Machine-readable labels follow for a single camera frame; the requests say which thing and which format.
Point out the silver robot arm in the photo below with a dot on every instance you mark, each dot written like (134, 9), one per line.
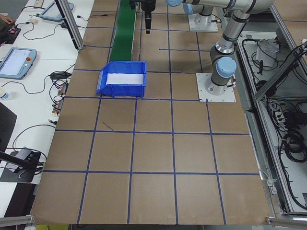
(230, 33)
(204, 10)

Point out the bare person hand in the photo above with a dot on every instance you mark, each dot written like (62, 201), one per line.
(6, 19)

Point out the green conveyor belt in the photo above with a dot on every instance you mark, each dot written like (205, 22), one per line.
(123, 31)

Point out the white foam pad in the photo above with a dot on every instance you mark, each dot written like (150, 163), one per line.
(124, 79)

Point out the blue plastic storage bin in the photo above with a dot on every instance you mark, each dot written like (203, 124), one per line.
(124, 92)

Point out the small black box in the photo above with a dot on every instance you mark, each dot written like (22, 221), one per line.
(64, 25)

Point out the blue-grey teach pendant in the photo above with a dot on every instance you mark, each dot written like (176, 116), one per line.
(14, 62)
(51, 12)

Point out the white desk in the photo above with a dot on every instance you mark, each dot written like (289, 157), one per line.
(48, 50)

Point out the small circuit board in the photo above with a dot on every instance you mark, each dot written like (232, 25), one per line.
(58, 106)
(62, 88)

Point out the beige power strip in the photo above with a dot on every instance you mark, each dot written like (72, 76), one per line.
(38, 2)

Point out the white crumpled bag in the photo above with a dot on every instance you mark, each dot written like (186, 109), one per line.
(266, 51)

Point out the black electronics box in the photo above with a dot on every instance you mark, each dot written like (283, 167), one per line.
(15, 32)

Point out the dark bag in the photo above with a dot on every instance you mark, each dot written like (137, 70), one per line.
(3, 31)

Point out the white power strip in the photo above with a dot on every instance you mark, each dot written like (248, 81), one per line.
(278, 116)

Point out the black monitor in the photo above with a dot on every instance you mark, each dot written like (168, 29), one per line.
(6, 124)

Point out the small grey box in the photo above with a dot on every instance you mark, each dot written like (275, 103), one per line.
(24, 153)

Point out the black stand bar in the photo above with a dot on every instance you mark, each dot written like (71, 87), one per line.
(14, 160)

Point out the aluminium profile bar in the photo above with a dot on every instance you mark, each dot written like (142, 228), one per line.
(18, 219)
(286, 219)

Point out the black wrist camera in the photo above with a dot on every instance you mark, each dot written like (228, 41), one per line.
(133, 3)

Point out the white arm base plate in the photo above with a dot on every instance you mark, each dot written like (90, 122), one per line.
(227, 97)
(211, 28)

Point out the aluminium profile post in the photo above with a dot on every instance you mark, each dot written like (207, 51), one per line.
(72, 26)

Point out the V-shaped metal bar frame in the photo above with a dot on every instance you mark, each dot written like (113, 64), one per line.
(275, 77)

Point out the black stand base plate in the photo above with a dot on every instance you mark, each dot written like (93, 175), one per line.
(21, 173)

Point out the metal corner bracket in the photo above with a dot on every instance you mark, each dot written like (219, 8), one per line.
(269, 183)

